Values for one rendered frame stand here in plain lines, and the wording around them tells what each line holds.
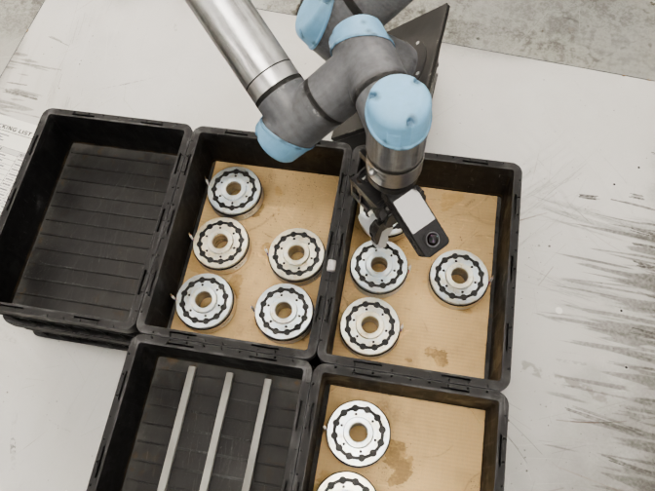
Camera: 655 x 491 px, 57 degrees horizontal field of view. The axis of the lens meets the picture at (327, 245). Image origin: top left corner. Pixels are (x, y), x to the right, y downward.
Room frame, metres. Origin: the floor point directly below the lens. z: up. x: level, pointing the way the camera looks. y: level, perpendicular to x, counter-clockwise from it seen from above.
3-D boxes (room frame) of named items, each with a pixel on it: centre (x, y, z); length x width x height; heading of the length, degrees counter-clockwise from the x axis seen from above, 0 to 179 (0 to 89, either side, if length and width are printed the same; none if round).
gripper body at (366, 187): (0.41, -0.10, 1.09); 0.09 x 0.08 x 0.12; 31
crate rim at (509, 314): (0.35, -0.16, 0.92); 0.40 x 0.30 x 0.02; 163
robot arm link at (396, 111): (0.40, -0.10, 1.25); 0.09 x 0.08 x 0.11; 11
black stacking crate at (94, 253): (0.52, 0.42, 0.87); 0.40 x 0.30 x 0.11; 163
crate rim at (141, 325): (0.43, 0.13, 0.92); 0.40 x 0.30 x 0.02; 163
